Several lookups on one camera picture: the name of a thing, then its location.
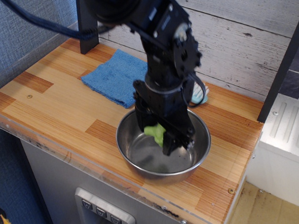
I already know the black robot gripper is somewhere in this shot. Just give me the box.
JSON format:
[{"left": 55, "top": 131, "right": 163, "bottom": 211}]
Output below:
[{"left": 133, "top": 79, "right": 195, "bottom": 156}]

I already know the green toy broccoli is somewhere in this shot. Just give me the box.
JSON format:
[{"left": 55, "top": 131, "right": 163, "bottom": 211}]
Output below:
[{"left": 144, "top": 123, "right": 166, "bottom": 147}]

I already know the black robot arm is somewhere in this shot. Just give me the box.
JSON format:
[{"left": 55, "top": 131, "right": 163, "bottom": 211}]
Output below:
[{"left": 83, "top": 0, "right": 202, "bottom": 155}]

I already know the stainless steel bowl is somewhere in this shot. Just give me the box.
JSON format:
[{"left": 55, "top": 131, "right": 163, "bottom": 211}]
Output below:
[{"left": 116, "top": 110, "right": 211, "bottom": 185}]

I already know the teal dish brush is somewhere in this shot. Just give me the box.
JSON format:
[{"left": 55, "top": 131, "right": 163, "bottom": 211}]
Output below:
[{"left": 191, "top": 82, "right": 210, "bottom": 105}]

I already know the blue folded cloth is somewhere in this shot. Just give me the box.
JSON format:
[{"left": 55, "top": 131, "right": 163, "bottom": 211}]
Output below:
[{"left": 81, "top": 49, "right": 147, "bottom": 108}]

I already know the silver dispenser button panel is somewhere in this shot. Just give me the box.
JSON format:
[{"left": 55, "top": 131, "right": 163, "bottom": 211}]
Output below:
[{"left": 74, "top": 188, "right": 136, "bottom": 224}]

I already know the white ribbed cabinet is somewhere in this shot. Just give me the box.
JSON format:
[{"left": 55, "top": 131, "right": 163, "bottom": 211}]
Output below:
[{"left": 246, "top": 94, "right": 299, "bottom": 206}]

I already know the black braided cable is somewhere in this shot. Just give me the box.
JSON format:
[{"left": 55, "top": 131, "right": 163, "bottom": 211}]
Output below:
[{"left": 0, "top": 0, "right": 116, "bottom": 43}]

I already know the black right shelf post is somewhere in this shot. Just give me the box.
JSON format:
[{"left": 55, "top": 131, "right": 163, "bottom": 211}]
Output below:
[{"left": 257, "top": 21, "right": 299, "bottom": 123}]

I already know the black shelf post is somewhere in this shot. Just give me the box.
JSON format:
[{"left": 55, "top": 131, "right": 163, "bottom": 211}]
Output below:
[
  {"left": 257, "top": 21, "right": 299, "bottom": 123},
  {"left": 76, "top": 0, "right": 99, "bottom": 55}
]

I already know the black left shelf post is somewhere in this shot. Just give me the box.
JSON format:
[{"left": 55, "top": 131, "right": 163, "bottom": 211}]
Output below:
[{"left": 76, "top": 0, "right": 99, "bottom": 55}]

